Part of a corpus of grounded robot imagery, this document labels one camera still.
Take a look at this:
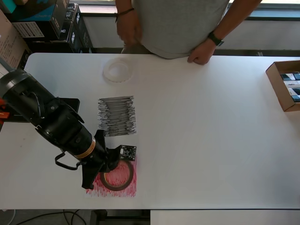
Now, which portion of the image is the person right forearm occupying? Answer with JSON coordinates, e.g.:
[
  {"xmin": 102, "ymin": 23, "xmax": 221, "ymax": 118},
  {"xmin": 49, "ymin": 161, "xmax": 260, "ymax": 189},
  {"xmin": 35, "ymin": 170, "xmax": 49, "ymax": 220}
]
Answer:
[{"xmin": 115, "ymin": 0, "xmax": 135, "ymax": 12}]

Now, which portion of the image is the red tape roll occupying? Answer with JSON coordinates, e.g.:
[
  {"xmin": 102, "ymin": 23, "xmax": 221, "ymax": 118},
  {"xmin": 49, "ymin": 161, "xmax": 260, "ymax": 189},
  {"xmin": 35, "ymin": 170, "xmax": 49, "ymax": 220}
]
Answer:
[{"xmin": 100, "ymin": 160, "xmax": 135, "ymax": 192}]

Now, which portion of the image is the black carton with white label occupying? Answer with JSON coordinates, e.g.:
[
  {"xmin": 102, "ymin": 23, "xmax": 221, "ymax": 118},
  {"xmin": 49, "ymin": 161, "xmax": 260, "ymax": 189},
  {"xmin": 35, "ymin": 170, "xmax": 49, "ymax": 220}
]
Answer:
[{"xmin": 11, "ymin": 21, "xmax": 74, "ymax": 53}]

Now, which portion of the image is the black floor cable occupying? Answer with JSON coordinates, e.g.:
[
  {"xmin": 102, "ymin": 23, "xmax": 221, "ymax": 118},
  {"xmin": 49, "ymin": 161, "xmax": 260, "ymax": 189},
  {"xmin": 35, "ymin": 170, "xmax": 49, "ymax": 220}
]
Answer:
[{"xmin": 14, "ymin": 210, "xmax": 94, "ymax": 225}]

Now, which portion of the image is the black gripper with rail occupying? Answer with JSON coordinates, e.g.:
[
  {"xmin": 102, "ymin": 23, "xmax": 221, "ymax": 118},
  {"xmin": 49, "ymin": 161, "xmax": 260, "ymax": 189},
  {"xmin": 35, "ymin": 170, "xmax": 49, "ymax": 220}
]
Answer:
[{"xmin": 77, "ymin": 129, "xmax": 120, "ymax": 190}]

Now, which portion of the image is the camera circuit board on bracket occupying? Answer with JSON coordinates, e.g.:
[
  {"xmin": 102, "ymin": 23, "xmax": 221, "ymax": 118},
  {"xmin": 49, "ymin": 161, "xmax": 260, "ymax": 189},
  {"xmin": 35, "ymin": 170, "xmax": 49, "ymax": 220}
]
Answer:
[{"xmin": 106, "ymin": 144, "xmax": 137, "ymax": 162}]

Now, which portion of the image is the red scribbled paper sheet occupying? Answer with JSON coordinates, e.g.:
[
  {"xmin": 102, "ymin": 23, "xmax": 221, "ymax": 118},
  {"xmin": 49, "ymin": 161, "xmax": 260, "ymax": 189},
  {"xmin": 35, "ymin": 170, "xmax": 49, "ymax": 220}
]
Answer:
[{"xmin": 85, "ymin": 152, "xmax": 138, "ymax": 198}]

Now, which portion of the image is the person right hand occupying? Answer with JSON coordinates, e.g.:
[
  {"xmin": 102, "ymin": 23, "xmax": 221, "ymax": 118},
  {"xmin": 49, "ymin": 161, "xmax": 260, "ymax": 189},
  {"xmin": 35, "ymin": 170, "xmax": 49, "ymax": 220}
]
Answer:
[{"xmin": 116, "ymin": 10, "xmax": 143, "ymax": 46}]

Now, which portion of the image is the person left forearm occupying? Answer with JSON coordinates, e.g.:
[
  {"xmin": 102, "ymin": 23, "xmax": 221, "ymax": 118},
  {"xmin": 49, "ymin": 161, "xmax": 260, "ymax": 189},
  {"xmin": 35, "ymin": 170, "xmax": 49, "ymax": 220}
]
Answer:
[{"xmin": 212, "ymin": 0, "xmax": 263, "ymax": 40}]

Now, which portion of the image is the white side table top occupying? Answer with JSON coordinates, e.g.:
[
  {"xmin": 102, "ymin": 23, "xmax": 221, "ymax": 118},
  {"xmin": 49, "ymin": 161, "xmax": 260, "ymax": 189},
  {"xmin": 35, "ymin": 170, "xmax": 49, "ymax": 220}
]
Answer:
[{"xmin": 150, "ymin": 210, "xmax": 300, "ymax": 225}]

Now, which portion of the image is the dark printed carton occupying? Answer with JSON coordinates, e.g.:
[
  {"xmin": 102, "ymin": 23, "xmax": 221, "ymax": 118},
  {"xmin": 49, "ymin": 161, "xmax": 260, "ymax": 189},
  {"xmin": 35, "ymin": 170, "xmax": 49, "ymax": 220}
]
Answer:
[{"xmin": 67, "ymin": 11, "xmax": 95, "ymax": 54}]

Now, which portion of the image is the black scribbled paper sheet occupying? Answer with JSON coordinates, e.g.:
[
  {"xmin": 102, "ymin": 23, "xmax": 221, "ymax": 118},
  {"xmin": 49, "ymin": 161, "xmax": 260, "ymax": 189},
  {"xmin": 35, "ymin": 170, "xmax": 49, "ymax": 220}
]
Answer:
[{"xmin": 97, "ymin": 95, "xmax": 138, "ymax": 138}]

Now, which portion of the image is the small white printed box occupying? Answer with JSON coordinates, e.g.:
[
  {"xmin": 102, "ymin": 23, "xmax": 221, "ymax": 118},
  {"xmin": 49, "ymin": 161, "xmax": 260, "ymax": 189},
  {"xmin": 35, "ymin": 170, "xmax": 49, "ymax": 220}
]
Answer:
[{"xmin": 283, "ymin": 80, "xmax": 300, "ymax": 89}]

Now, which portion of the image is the black carton with white print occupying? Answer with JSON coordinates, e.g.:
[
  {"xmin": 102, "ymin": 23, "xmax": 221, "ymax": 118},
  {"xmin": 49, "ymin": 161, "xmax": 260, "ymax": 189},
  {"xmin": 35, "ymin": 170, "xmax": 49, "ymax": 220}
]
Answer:
[{"xmin": 63, "ymin": 2, "xmax": 82, "ymax": 24}]

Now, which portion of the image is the white floor cable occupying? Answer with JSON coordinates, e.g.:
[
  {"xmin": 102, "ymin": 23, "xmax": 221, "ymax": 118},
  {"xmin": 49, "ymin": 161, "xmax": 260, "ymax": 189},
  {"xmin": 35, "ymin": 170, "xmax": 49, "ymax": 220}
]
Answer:
[{"xmin": 0, "ymin": 208, "xmax": 17, "ymax": 225}]

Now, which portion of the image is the small black and white box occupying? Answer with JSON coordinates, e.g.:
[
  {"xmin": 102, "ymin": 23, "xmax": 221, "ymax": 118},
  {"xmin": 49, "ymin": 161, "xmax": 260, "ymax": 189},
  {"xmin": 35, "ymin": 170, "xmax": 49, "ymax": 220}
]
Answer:
[{"xmin": 280, "ymin": 73, "xmax": 300, "ymax": 82}]

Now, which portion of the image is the black wrist bracelet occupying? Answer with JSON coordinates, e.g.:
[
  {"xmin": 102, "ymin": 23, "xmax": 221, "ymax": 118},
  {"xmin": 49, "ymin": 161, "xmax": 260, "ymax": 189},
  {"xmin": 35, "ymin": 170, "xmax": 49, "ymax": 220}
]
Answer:
[{"xmin": 114, "ymin": 7, "xmax": 135, "ymax": 23}]

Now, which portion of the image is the person left hand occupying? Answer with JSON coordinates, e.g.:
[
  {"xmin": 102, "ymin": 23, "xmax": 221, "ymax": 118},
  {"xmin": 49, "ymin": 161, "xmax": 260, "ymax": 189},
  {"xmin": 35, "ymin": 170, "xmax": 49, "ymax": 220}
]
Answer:
[{"xmin": 187, "ymin": 38, "xmax": 217, "ymax": 66}]

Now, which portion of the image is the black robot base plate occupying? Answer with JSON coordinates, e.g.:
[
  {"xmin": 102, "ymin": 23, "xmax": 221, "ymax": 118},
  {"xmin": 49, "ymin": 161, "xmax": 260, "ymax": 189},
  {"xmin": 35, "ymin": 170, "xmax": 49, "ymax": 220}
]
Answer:
[{"xmin": 58, "ymin": 97, "xmax": 81, "ymax": 113}]

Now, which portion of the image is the dark table leg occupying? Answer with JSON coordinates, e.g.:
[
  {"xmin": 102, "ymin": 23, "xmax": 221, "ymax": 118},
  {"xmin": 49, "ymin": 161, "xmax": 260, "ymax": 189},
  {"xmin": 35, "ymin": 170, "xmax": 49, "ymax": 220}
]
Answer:
[{"xmin": 90, "ymin": 210, "xmax": 108, "ymax": 225}]

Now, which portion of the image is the teal and black carton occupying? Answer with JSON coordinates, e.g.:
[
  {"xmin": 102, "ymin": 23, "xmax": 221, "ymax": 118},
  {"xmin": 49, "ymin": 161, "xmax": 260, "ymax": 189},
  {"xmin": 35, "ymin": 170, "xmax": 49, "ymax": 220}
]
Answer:
[{"xmin": 0, "ymin": 0, "xmax": 70, "ymax": 23}]

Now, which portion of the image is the open brown cardboard tray box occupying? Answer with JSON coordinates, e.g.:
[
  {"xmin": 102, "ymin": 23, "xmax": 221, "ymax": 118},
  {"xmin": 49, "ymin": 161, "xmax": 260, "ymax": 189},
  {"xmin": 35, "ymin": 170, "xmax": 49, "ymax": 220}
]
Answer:
[{"xmin": 265, "ymin": 60, "xmax": 300, "ymax": 113}]

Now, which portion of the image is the person torso in grey shirt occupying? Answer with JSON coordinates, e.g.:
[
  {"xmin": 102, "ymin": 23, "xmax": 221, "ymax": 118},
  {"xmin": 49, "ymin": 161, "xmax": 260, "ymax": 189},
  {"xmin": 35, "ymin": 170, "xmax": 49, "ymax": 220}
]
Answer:
[{"xmin": 120, "ymin": 0, "xmax": 231, "ymax": 60}]

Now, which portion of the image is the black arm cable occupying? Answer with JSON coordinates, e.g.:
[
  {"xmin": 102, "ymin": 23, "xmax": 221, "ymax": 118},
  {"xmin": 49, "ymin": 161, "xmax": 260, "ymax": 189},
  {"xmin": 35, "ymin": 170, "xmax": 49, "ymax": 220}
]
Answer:
[{"xmin": 54, "ymin": 151, "xmax": 82, "ymax": 171}]

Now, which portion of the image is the black wrist watch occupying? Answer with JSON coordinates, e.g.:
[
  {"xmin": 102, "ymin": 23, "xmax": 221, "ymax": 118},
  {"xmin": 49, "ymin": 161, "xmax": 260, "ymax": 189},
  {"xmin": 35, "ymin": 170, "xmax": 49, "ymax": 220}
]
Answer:
[{"xmin": 207, "ymin": 31, "xmax": 225, "ymax": 47}]

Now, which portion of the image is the white tape roll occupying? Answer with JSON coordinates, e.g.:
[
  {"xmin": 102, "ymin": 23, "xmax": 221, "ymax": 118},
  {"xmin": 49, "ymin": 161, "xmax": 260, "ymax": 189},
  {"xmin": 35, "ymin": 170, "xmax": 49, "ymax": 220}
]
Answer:
[{"xmin": 102, "ymin": 58, "xmax": 133, "ymax": 83}]

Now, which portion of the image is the orange table clamp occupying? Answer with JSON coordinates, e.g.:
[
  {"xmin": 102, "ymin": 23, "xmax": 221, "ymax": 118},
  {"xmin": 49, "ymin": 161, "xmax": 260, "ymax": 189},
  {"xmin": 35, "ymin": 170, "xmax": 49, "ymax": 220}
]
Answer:
[{"xmin": 0, "ymin": 97, "xmax": 10, "ymax": 120}]

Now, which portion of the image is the large printed cardboard box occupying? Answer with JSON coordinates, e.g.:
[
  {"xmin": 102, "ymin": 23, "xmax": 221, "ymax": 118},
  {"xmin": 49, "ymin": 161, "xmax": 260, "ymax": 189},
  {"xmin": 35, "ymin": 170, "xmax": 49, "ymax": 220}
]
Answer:
[{"xmin": 0, "ymin": 9, "xmax": 32, "ymax": 71}]

